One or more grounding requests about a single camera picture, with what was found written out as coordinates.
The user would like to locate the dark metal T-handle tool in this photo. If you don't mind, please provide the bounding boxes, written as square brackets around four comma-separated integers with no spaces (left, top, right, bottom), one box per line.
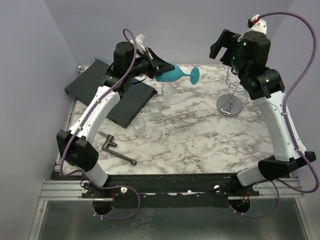
[97,130,138,166]

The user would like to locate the aluminium extrusion frame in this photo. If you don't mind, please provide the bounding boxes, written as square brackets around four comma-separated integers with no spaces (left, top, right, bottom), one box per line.
[27,65,113,240]

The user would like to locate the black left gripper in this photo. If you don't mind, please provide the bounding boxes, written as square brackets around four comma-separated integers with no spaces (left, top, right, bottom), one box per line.
[127,47,175,80]

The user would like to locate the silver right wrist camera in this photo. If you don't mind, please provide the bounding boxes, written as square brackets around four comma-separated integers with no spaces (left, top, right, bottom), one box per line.
[237,14,268,42]

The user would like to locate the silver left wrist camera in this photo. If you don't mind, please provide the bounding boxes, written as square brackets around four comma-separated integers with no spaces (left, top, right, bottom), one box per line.
[135,33,146,53]

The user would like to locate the clear ribbed wine glass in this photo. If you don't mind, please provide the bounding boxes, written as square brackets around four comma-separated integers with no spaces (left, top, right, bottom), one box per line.
[148,101,162,121]

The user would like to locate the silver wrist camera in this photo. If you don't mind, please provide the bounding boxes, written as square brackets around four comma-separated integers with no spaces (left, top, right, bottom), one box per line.
[237,14,268,42]
[135,33,146,53]

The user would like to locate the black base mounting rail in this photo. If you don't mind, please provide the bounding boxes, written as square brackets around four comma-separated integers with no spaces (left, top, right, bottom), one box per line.
[82,173,259,208]

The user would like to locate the dark grey flat box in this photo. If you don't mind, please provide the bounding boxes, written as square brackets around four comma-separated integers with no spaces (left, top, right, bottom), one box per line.
[64,58,156,130]

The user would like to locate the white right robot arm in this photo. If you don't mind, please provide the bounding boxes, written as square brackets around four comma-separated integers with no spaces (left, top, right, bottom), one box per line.
[209,29,317,196]

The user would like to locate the blue wine glass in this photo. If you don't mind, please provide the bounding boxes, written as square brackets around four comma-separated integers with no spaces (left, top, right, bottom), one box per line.
[155,62,200,85]

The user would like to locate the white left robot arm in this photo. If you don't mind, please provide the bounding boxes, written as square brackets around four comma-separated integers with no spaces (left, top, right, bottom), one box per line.
[56,41,174,198]

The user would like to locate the chrome wine glass rack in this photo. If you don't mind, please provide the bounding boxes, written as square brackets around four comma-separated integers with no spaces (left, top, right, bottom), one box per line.
[216,67,246,117]

